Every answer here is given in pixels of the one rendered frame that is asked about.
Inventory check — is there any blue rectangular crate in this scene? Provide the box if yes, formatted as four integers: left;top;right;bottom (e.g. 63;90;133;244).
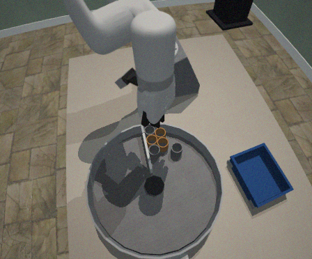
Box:
227;143;294;209

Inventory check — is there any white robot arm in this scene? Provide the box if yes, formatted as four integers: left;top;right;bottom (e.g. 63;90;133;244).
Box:
63;0;178;93

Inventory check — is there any grey metal bushing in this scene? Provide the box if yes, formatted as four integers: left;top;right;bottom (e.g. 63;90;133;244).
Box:
171;142;182;157
148;144;160;159
144;125;155;138

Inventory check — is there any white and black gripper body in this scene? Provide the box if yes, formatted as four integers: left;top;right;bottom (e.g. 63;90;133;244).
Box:
137;76;176;124

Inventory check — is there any bronze bushing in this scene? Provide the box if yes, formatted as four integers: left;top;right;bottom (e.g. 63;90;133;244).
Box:
155;127;166;140
157;137;169;152
146;134;157;148

